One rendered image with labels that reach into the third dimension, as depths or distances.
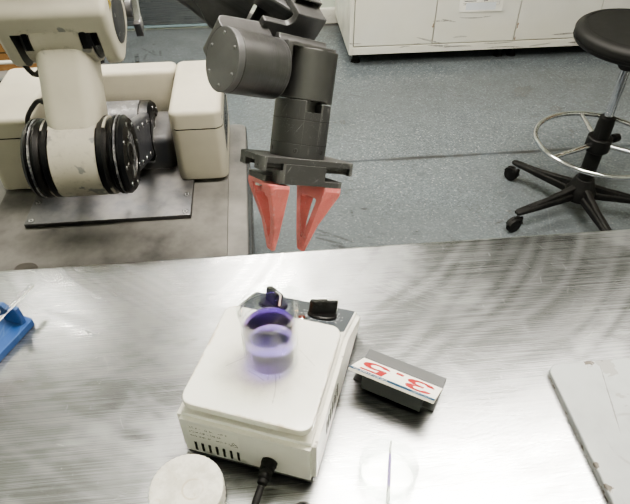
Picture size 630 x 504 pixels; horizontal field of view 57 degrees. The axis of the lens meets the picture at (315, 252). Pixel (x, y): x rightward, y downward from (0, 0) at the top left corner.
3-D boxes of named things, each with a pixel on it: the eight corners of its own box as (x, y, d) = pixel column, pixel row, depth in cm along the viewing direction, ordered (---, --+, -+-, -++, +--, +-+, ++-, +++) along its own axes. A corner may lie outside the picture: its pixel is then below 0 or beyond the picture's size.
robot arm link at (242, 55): (309, -22, 60) (269, 45, 65) (208, -54, 52) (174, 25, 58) (357, 61, 55) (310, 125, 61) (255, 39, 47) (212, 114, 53)
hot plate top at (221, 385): (228, 308, 60) (227, 302, 59) (342, 332, 57) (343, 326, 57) (178, 407, 51) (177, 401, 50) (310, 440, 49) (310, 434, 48)
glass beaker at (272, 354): (266, 395, 51) (261, 337, 46) (231, 358, 54) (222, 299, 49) (317, 359, 54) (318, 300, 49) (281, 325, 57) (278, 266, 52)
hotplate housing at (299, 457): (254, 306, 71) (249, 257, 65) (360, 327, 68) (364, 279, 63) (175, 475, 55) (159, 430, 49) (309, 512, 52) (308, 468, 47)
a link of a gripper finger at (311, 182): (333, 258, 61) (345, 169, 59) (270, 258, 58) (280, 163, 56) (305, 242, 67) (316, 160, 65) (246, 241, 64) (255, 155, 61)
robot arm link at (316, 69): (351, 44, 57) (314, 44, 61) (296, 31, 52) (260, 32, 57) (341, 116, 58) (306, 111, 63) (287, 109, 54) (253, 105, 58)
